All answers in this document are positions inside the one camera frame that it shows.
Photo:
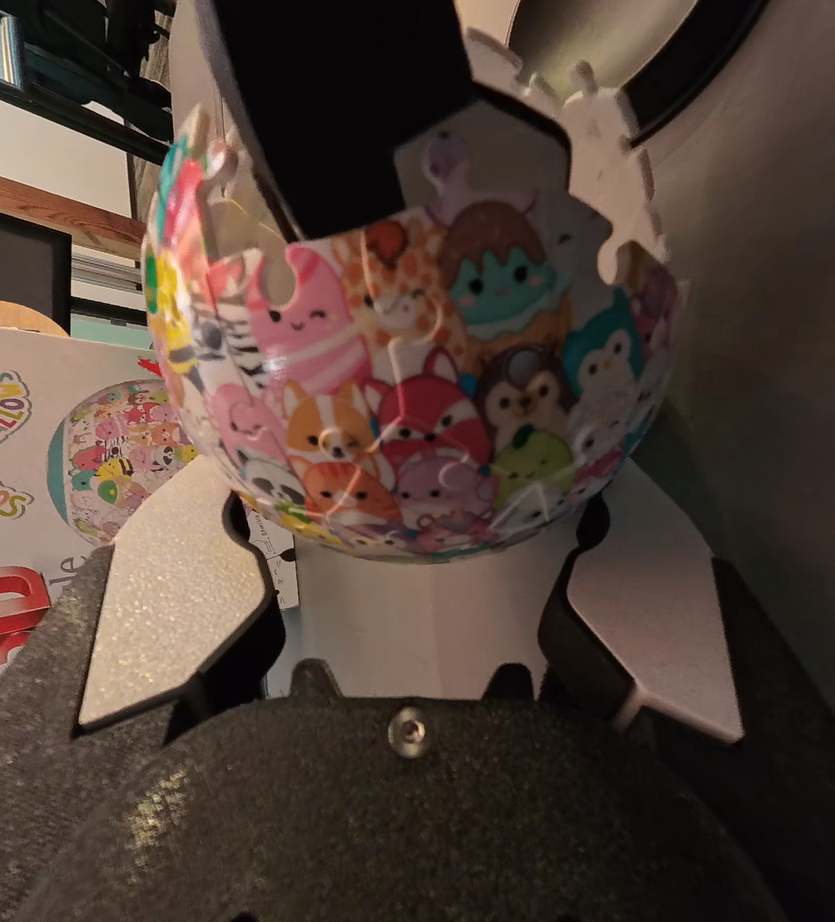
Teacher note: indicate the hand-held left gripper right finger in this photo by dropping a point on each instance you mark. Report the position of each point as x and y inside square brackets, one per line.
[655, 619]

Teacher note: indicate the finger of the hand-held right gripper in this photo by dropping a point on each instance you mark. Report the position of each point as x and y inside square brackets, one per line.
[525, 162]

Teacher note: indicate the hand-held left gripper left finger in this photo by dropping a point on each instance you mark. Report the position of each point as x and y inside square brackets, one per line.
[172, 619]

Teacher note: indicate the colourful cartoon puzzle ball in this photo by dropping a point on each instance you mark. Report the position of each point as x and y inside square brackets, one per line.
[424, 403]

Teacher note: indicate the black round ball stand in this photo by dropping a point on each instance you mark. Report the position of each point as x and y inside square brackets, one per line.
[720, 65]

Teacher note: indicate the puzzle ball cardboard box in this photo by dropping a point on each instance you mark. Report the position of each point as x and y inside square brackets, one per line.
[14, 432]

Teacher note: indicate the wooden beam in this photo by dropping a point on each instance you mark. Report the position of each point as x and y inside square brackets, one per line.
[28, 198]

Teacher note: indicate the dark monitor screen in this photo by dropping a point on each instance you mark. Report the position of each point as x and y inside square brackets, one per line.
[7, 266]

